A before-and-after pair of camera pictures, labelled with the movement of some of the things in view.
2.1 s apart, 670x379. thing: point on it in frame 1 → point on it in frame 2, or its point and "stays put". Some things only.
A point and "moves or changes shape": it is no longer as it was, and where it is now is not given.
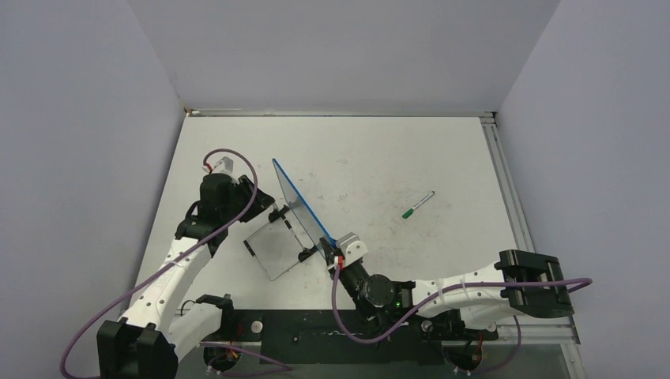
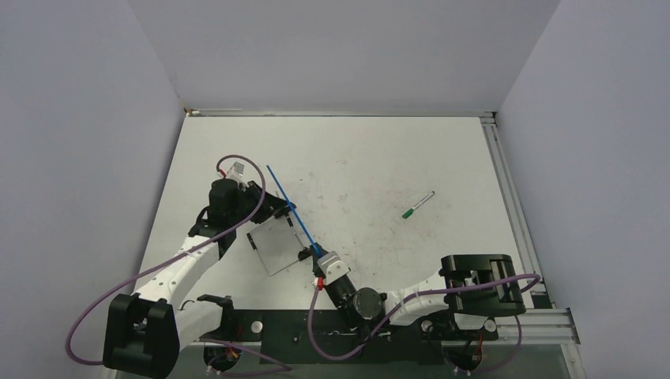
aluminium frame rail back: x=289 y=112 stays put
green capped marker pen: x=410 y=212 stays put
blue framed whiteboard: x=291 y=234 moves or changes shape
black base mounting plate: x=340 y=337 stays put
